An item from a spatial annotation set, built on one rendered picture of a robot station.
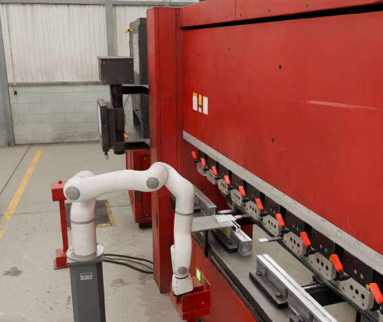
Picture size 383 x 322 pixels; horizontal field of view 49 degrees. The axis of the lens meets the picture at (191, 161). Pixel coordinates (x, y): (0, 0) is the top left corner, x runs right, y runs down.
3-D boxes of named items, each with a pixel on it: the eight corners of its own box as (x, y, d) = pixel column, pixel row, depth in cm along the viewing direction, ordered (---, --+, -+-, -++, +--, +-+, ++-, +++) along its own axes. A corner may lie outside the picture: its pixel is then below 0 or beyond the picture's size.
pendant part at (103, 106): (99, 140, 369) (96, 98, 359) (112, 138, 372) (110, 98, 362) (102, 152, 327) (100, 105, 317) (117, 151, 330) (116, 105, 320)
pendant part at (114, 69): (101, 153, 380) (96, 55, 358) (129, 151, 387) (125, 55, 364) (106, 168, 333) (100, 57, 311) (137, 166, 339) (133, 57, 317)
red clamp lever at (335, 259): (330, 253, 152) (342, 280, 147) (340, 252, 153) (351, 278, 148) (328, 255, 153) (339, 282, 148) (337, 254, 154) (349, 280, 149)
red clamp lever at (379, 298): (369, 282, 133) (384, 314, 128) (380, 280, 135) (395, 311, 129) (366, 285, 135) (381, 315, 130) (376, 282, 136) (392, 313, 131)
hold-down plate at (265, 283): (249, 276, 221) (249, 271, 221) (257, 274, 223) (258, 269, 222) (277, 308, 194) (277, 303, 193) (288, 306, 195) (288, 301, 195)
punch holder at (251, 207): (245, 211, 229) (246, 182, 224) (259, 209, 231) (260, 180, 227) (257, 222, 215) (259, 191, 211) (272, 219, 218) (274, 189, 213)
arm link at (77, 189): (75, 195, 218) (62, 207, 202) (70, 173, 215) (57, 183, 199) (170, 183, 210) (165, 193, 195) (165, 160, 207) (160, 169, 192)
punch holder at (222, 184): (217, 188, 265) (218, 162, 261) (230, 186, 268) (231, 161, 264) (227, 195, 252) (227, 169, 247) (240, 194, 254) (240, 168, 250)
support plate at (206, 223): (182, 220, 262) (182, 219, 262) (222, 215, 270) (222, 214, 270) (191, 232, 246) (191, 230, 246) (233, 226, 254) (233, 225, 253)
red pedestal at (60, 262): (53, 260, 416) (45, 179, 394) (79, 256, 423) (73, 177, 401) (54, 269, 398) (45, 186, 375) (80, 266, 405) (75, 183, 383)
